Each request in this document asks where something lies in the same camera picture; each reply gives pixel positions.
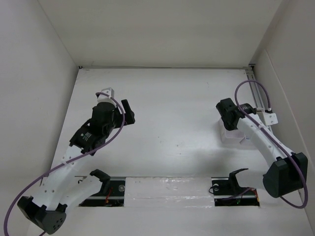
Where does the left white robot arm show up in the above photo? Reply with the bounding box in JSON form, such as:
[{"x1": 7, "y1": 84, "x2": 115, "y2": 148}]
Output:
[{"x1": 17, "y1": 98, "x2": 135, "y2": 235}]

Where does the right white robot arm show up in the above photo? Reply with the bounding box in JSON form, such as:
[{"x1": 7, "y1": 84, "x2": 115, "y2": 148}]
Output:
[{"x1": 216, "y1": 98, "x2": 308, "y2": 198}]

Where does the clear compartment organizer box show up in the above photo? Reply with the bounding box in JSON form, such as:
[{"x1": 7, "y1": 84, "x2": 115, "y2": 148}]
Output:
[{"x1": 219, "y1": 119, "x2": 252, "y2": 146}]

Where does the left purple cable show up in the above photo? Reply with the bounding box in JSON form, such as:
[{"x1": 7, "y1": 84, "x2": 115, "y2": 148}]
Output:
[{"x1": 2, "y1": 92, "x2": 126, "y2": 236}]

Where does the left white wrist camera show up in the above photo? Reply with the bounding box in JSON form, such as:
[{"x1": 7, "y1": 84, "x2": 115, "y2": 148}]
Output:
[{"x1": 96, "y1": 88, "x2": 115, "y2": 104}]

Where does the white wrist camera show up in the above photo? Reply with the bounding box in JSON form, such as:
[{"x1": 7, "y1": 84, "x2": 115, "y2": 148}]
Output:
[
  {"x1": 96, "y1": 88, "x2": 115, "y2": 104},
  {"x1": 260, "y1": 112, "x2": 278, "y2": 126}
]

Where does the aluminium frame rail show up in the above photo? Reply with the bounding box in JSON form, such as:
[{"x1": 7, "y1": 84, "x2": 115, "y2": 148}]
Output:
[{"x1": 246, "y1": 64, "x2": 271, "y2": 133}]

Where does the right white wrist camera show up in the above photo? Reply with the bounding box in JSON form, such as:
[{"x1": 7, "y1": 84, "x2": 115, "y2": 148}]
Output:
[{"x1": 260, "y1": 112, "x2": 278, "y2": 126}]

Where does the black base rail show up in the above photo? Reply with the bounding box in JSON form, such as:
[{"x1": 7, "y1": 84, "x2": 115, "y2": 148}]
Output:
[{"x1": 80, "y1": 177, "x2": 259, "y2": 208}]

